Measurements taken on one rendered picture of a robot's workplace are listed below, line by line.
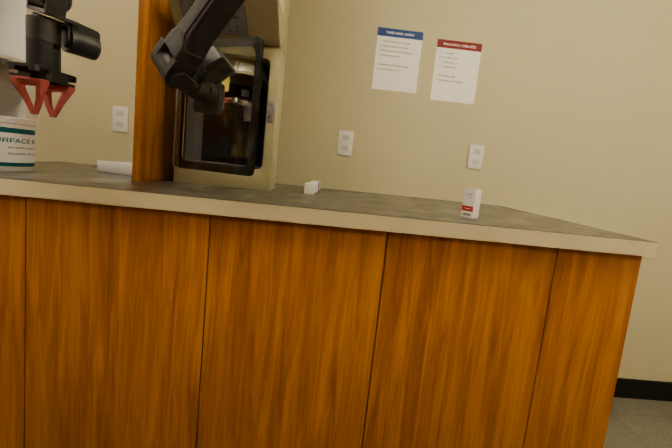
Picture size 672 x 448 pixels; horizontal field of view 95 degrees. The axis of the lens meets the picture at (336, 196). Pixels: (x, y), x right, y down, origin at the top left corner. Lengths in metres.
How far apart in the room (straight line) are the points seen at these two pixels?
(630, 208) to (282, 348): 1.78
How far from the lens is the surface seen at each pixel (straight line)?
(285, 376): 0.96
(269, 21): 1.08
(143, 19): 1.17
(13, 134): 1.23
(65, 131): 1.91
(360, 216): 0.76
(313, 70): 1.54
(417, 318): 0.90
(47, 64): 0.95
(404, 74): 1.57
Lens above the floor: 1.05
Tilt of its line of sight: 5 degrees down
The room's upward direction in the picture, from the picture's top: 6 degrees clockwise
